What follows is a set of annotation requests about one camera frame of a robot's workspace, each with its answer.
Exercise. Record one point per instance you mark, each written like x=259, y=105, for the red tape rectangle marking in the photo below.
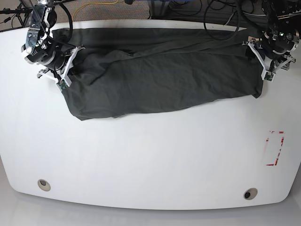
x=272, y=150

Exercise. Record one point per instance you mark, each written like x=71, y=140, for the right table cable grommet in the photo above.
x=250, y=194

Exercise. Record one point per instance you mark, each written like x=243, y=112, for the table cable grommet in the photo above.
x=44, y=185
x=250, y=194

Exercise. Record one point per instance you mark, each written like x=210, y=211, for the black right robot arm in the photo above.
x=39, y=42

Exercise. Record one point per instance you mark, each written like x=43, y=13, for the dark grey T-shirt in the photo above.
x=124, y=71

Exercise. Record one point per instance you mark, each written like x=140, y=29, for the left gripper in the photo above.
x=273, y=52

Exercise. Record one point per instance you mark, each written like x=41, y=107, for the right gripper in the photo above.
x=58, y=65

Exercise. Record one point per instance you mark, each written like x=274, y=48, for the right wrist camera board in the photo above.
x=62, y=85

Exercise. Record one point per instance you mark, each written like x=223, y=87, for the left table cable grommet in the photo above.
x=44, y=185

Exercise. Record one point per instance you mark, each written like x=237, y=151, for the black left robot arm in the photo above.
x=283, y=18

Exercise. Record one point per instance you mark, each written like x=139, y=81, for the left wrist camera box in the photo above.
x=269, y=76

